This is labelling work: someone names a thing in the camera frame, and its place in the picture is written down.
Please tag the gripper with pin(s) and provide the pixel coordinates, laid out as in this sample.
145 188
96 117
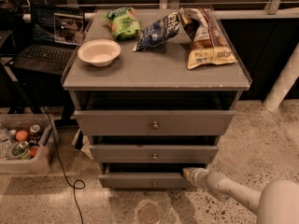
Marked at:
201 175

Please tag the grey bottom drawer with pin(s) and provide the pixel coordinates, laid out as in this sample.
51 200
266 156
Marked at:
146 175

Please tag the grey drawer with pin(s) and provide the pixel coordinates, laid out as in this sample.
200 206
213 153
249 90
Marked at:
141 123
153 153
146 175

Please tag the grey drawer cabinet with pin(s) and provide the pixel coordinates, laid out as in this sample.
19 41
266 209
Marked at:
156 80

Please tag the grey middle drawer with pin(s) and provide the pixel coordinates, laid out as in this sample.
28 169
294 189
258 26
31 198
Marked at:
153 153

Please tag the grey top drawer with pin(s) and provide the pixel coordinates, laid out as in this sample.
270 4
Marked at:
141 123

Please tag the brown and cream chip bag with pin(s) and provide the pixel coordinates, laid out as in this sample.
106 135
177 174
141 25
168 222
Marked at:
209 45

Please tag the blue chip bag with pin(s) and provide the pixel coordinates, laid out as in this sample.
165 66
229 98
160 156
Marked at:
158 32

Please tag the white bowl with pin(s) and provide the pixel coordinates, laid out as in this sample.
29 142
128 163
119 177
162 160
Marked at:
99 52

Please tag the dark soda can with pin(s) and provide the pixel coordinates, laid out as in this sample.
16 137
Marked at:
35 132

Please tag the red round fruit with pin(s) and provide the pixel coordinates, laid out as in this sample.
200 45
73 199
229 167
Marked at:
32 152

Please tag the clear plastic storage bin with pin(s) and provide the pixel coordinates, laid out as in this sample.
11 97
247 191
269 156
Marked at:
40 163

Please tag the green chip bag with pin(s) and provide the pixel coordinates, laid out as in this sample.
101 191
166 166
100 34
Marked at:
122 23

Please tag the green tin can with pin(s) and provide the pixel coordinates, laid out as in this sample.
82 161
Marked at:
18 149

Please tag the orange fruit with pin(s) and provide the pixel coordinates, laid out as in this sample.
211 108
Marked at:
22 136

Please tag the black laptop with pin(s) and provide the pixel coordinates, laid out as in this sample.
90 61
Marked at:
56 32

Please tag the white diagonal post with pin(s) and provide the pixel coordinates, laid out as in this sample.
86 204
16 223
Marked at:
285 81

